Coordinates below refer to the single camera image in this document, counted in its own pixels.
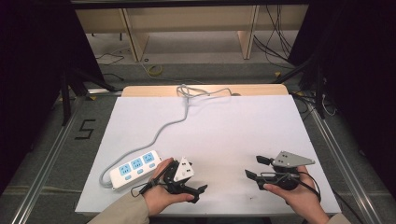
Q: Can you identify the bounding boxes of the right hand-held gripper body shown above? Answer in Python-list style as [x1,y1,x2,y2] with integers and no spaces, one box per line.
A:
[257,150,316,191]

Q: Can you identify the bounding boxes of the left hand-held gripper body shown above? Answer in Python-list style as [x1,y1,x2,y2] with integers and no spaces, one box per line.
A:
[163,156,196,195]

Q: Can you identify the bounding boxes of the white power strip blue sockets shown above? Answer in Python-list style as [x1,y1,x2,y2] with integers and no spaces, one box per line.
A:
[109,149,163,191]

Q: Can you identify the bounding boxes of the person's left hand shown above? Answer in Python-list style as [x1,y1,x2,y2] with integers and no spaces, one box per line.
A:
[143,157,196,217]

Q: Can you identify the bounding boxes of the person's right hand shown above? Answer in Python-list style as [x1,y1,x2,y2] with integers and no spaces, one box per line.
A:
[262,165,327,220]

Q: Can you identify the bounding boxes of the white table mat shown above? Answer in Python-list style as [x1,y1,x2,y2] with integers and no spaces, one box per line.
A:
[75,94,342,217]

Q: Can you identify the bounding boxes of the wooden table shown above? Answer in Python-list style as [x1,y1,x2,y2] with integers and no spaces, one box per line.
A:
[120,83,290,98]

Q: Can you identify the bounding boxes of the black metal stand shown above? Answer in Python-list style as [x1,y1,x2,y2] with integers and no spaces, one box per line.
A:
[60,66,119,127]
[273,55,327,119]

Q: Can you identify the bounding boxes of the black curtain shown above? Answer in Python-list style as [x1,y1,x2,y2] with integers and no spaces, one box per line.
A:
[0,0,106,195]
[288,0,396,191]

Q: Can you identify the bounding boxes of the beige wooden shelf unit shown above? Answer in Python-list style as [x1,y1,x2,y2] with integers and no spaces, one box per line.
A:
[75,4,310,63]

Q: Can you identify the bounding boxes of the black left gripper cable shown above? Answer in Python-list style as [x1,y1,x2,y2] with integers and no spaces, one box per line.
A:
[130,169,171,199]

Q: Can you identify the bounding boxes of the grey power strip cable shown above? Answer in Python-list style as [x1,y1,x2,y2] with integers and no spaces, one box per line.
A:
[98,83,241,189]

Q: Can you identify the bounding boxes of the aluminium floor rail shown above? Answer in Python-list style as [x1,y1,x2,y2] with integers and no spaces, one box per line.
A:
[10,95,86,224]
[307,101,387,224]

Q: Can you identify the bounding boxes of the white thin cable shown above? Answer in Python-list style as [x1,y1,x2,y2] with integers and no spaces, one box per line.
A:
[321,92,338,117]

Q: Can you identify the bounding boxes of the yellow coiled cable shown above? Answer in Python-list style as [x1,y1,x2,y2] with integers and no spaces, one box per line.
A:
[147,63,163,77]

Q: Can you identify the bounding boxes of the bundle of black hanging cables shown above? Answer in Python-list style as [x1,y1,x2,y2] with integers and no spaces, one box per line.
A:
[252,4,296,70]

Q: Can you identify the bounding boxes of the thin black floor cable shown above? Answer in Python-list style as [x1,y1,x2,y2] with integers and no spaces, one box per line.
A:
[94,51,125,82]

